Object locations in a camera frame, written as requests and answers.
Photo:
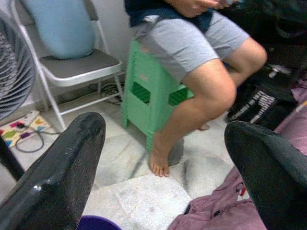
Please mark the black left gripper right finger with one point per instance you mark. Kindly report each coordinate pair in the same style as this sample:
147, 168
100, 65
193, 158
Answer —
271, 182

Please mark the black pole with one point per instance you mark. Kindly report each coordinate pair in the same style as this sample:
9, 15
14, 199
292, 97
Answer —
9, 158

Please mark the person in grey shorts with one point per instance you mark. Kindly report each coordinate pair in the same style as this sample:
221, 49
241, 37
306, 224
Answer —
192, 48

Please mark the white grey folding chair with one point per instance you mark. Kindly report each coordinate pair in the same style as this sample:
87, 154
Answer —
79, 69

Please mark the person's bare hand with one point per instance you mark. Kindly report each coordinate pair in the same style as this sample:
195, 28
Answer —
192, 8

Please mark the light blue cushion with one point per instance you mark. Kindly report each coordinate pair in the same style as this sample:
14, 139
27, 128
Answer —
64, 28

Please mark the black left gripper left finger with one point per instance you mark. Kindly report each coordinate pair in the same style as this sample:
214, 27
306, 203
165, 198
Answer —
55, 182

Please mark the black bag white lettering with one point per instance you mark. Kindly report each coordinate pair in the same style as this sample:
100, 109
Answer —
251, 105

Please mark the black bag heap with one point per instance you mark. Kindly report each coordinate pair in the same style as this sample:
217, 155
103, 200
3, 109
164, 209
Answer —
275, 24

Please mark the pink cartoon mouse blanket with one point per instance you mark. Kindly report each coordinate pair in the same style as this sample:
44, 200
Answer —
216, 210

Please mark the grey standing fan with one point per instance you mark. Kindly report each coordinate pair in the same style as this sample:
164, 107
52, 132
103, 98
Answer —
12, 72

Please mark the green plastic stool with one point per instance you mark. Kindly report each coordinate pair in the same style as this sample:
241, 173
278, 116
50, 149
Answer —
144, 95

